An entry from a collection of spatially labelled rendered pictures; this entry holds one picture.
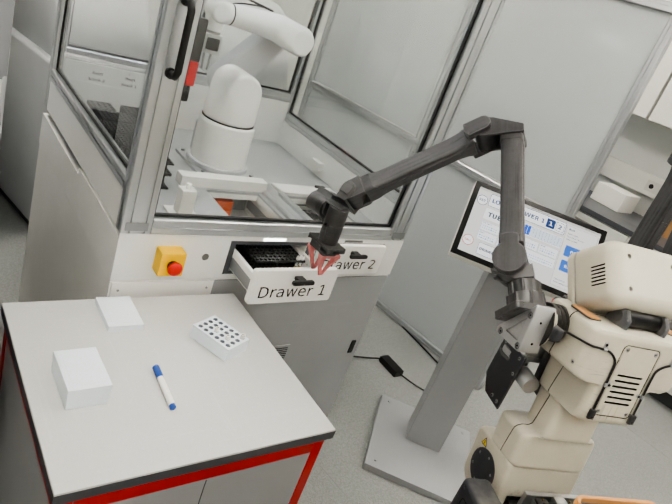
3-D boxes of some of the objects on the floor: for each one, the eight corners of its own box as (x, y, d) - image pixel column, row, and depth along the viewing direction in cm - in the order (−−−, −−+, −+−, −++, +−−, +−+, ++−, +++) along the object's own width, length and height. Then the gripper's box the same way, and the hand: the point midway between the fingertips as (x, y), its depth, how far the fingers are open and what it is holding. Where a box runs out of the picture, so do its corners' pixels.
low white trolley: (250, 625, 170) (336, 429, 140) (7, 733, 131) (53, 495, 101) (178, 471, 209) (233, 292, 179) (-25, 520, 170) (1, 302, 140)
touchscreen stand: (465, 514, 237) (591, 304, 197) (362, 468, 241) (464, 253, 200) (467, 436, 283) (569, 253, 243) (380, 398, 286) (466, 212, 246)
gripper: (314, 214, 163) (297, 262, 169) (334, 231, 156) (316, 281, 162) (333, 215, 167) (316, 262, 173) (353, 232, 161) (335, 280, 167)
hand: (317, 269), depth 167 cm, fingers open, 3 cm apart
